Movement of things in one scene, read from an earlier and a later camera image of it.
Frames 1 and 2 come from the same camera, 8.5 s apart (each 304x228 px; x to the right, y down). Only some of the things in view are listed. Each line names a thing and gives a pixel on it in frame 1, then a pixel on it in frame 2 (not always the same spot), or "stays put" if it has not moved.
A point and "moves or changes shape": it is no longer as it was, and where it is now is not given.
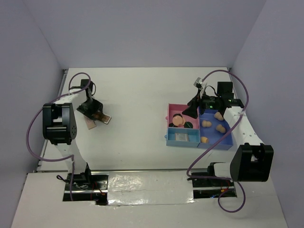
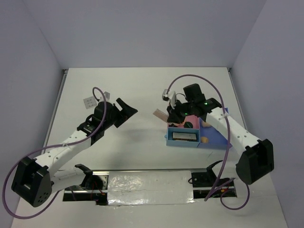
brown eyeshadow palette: x=102 y=117 moves or changes shape
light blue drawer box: x=183 y=137 stays put
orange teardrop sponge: x=204 y=139 stays put
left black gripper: x=98 y=106 to x=127 y=111
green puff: x=188 y=125 stays put
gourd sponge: x=206 y=124 stays put
